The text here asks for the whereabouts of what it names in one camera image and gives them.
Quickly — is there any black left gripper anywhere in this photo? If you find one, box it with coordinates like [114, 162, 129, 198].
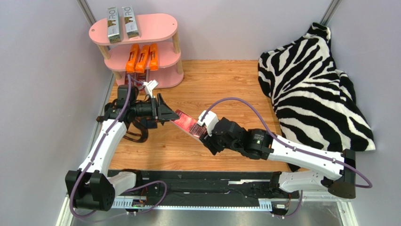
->
[130, 93, 179, 123]

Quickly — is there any red toothpaste box front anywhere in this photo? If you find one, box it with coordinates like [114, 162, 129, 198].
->
[171, 109, 208, 146]

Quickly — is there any red toothpaste box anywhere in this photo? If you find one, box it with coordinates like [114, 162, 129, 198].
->
[136, 71, 148, 83]
[171, 109, 208, 146]
[124, 72, 135, 84]

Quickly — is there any red toothpaste box back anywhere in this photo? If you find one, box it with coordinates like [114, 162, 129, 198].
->
[136, 71, 148, 83]

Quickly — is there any orange toothpaste box diagonal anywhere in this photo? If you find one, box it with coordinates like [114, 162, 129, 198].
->
[135, 45, 150, 73]

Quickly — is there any orange toothpaste box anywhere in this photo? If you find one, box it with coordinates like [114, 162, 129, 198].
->
[125, 44, 140, 73]
[149, 43, 159, 71]

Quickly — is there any teal silver toothpaste box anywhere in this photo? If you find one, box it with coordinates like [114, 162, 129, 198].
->
[107, 7, 122, 44]

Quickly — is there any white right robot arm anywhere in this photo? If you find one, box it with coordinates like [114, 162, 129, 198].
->
[197, 118, 356, 199]

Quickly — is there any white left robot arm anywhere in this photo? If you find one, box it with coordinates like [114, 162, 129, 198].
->
[65, 80, 179, 212]

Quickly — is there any pink three-tier shelf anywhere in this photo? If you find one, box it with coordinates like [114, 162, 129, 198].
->
[88, 13, 184, 89]

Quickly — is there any zebra print cloth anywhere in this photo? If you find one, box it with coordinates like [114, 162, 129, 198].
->
[257, 22, 376, 152]

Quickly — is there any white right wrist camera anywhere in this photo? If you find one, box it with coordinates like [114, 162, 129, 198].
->
[197, 110, 219, 137]

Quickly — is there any black orange strap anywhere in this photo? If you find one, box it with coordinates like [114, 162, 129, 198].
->
[96, 103, 159, 144]

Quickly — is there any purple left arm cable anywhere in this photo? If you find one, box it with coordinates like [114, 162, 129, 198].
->
[69, 74, 168, 218]

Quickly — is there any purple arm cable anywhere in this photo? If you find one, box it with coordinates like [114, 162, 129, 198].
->
[69, 74, 168, 218]
[199, 97, 373, 218]

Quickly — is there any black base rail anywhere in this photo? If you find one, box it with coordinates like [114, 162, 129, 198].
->
[66, 169, 314, 212]

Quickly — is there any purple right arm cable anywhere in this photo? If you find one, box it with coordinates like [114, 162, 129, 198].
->
[199, 97, 373, 218]

